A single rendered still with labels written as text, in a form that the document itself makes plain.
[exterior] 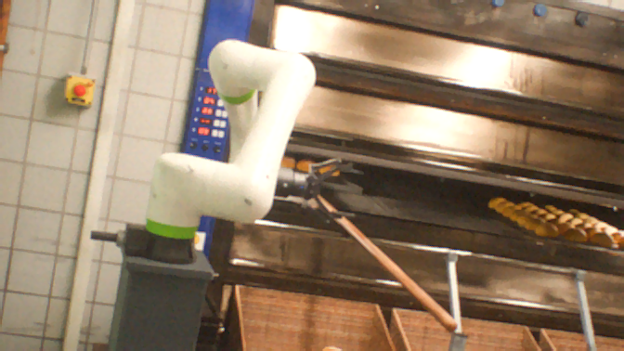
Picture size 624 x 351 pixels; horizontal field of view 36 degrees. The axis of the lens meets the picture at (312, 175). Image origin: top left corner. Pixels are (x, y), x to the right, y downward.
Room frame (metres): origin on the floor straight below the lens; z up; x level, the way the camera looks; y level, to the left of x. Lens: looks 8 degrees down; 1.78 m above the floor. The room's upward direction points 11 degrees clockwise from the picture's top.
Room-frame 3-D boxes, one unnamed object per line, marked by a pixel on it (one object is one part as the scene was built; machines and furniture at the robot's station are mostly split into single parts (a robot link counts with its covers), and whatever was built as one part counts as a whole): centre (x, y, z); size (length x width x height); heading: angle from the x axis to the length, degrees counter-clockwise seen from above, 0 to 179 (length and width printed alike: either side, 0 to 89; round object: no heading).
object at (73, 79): (3.26, 0.83, 1.46); 0.10 x 0.07 x 0.10; 102
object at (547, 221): (4.18, -1.10, 1.21); 0.61 x 0.48 x 0.06; 12
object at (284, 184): (2.90, 0.09, 1.34); 0.12 x 0.06 x 0.09; 13
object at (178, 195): (2.29, 0.30, 1.36); 0.16 x 0.13 x 0.19; 82
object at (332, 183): (4.12, 0.09, 1.20); 0.55 x 0.36 x 0.03; 104
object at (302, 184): (2.91, 0.02, 1.34); 0.09 x 0.07 x 0.08; 103
